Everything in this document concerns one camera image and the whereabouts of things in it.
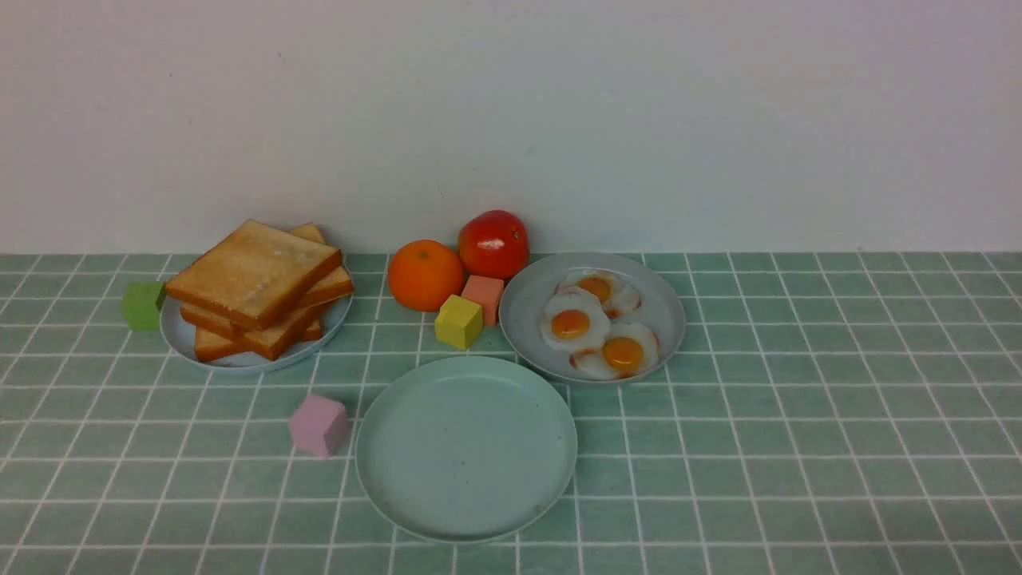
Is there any toast slice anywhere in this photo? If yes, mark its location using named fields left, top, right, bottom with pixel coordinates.
left=194, top=320, right=324, bottom=363
left=289, top=223, right=354, bottom=308
left=165, top=220, right=343, bottom=330
left=181, top=303, right=332, bottom=363

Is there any fried egg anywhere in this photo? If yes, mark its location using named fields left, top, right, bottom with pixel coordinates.
left=569, top=323, right=660, bottom=381
left=539, top=285, right=611, bottom=354
left=558, top=268, right=643, bottom=319

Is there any grey egg plate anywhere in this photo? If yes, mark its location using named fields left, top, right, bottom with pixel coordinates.
left=499, top=252, right=687, bottom=383

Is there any salmon pink cube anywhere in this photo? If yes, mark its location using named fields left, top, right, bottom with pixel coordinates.
left=460, top=276, right=505, bottom=327

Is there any red tomato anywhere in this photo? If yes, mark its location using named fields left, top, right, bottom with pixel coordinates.
left=458, top=210, right=532, bottom=280

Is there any yellow cube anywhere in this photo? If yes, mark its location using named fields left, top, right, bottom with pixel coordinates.
left=434, top=295, right=483, bottom=351

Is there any orange fruit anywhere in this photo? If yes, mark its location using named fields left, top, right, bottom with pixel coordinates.
left=387, top=240, right=465, bottom=313

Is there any green centre plate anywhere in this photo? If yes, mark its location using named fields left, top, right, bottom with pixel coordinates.
left=353, top=355, right=578, bottom=545

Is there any grey bread plate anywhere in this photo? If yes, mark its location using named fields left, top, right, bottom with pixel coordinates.
left=160, top=292, right=354, bottom=375

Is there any green cube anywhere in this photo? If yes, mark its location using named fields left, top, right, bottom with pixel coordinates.
left=120, top=281, right=167, bottom=331

